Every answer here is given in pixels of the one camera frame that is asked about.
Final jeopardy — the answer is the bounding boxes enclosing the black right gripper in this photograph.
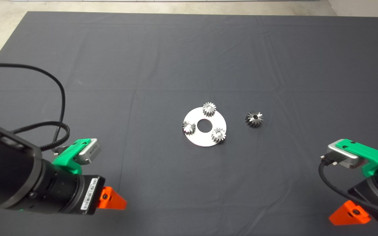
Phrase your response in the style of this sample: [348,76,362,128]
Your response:
[329,177,378,226]

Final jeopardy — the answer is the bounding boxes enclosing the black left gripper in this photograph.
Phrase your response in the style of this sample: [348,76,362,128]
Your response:
[63,175,127,216]

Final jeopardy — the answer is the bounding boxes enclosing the larger steel gear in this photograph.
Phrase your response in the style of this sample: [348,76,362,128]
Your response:
[245,111,264,128]

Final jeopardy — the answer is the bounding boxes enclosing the small steel gear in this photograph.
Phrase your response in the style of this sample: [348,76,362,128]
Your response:
[182,120,196,135]
[203,102,217,118]
[211,128,226,143]

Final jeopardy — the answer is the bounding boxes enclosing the round metal plate with hole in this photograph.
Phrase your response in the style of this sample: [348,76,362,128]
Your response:
[183,107,227,147]

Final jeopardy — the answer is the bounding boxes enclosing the dark grey table cloth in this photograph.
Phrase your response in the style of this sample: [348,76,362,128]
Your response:
[0,11,378,236]

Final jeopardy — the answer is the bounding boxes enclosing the black right camera cable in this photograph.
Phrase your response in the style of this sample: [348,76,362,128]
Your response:
[318,160,378,217]

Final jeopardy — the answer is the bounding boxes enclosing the black camera cable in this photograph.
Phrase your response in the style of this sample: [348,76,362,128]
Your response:
[0,63,66,145]
[318,160,378,217]

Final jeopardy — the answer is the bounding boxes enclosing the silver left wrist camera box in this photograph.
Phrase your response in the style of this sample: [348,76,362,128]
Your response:
[77,139,102,165]

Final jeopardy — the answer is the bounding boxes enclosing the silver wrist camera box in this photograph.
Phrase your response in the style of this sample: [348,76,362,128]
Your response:
[77,139,102,165]
[320,144,360,169]

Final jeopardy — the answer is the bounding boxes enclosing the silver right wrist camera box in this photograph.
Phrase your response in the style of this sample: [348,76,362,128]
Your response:
[320,144,360,169]

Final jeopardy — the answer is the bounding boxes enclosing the green left wrist camera mount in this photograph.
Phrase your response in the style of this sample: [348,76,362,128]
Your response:
[52,139,92,175]

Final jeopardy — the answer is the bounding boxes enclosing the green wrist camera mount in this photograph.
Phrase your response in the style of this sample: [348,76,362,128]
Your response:
[336,139,378,178]
[52,139,92,175]

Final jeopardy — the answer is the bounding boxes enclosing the green right wrist camera mount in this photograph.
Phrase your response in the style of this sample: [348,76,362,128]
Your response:
[336,139,378,178]

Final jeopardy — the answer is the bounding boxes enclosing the left arm braided cable sleeve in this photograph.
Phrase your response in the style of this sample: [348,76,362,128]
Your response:
[12,121,70,152]

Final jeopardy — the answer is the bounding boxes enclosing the black left camera cable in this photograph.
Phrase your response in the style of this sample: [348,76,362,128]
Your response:
[0,63,66,145]

